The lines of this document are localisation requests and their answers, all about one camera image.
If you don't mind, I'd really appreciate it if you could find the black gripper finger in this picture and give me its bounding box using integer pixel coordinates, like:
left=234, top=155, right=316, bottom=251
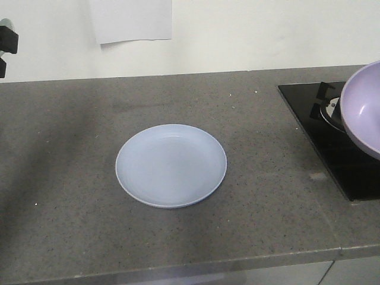
left=0, top=26, right=18, bottom=54
left=0, top=58, right=7, bottom=78

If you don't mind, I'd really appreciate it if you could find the purple plastic bowl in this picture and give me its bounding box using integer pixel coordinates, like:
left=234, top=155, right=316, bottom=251
left=340, top=61, right=379, bottom=160

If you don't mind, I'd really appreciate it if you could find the light green plastic spoon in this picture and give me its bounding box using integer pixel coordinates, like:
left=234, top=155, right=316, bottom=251
left=1, top=18, right=16, bottom=56

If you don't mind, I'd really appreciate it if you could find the light blue plate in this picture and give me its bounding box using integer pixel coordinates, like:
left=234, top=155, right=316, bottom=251
left=115, top=124, right=227, bottom=208

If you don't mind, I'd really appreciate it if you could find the white paper sheet on wall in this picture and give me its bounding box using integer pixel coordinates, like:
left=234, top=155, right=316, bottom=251
left=88, top=1, right=172, bottom=45

